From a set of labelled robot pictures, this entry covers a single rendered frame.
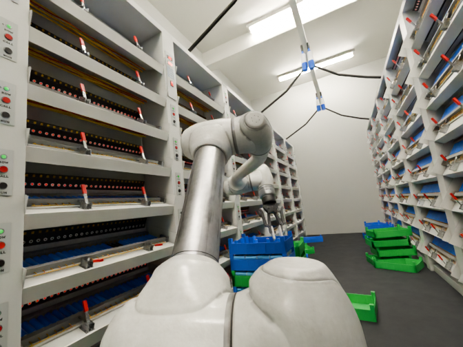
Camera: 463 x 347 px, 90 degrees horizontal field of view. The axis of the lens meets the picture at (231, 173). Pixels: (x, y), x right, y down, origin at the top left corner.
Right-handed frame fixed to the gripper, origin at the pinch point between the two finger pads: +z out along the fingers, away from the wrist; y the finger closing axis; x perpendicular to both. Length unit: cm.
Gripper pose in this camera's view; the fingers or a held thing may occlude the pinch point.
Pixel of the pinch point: (276, 233)
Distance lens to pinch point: 122.0
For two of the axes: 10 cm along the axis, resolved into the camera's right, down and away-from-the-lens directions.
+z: 1.3, 8.2, -5.5
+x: -0.2, 5.6, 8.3
